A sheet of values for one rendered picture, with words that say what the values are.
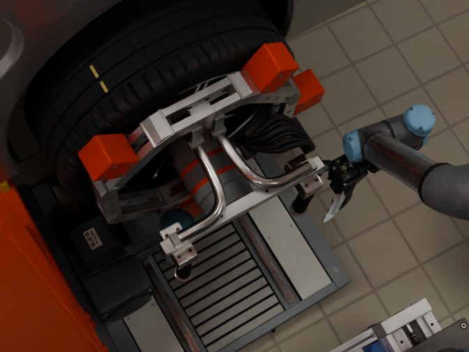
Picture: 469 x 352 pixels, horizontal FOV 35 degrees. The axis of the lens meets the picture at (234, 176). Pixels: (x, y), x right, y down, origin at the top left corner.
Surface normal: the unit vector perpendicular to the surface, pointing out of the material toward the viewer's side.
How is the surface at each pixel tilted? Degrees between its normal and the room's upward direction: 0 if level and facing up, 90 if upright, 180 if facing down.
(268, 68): 55
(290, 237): 0
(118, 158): 45
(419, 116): 0
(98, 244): 0
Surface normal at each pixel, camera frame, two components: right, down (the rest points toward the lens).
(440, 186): -0.73, -0.19
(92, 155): -0.54, 0.09
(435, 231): 0.08, -0.33
